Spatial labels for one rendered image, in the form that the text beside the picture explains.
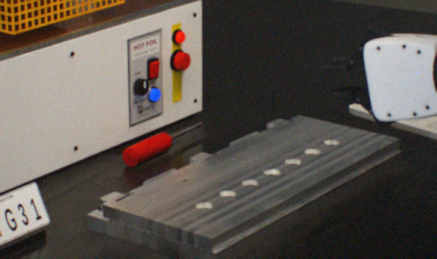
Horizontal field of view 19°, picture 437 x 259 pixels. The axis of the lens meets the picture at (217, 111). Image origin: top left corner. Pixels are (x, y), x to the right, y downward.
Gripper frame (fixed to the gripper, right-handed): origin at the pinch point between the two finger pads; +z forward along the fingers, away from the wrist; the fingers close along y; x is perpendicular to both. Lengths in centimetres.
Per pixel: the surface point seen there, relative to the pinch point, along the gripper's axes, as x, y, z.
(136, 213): -21.6, 11.0, 18.8
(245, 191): -7.7, 12.5, 12.5
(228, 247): -19.4, 15.7, 7.1
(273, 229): -10.0, 16.6, 7.2
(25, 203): -28.2, 7.9, 31.0
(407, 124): 36.1, 15.4, 13.9
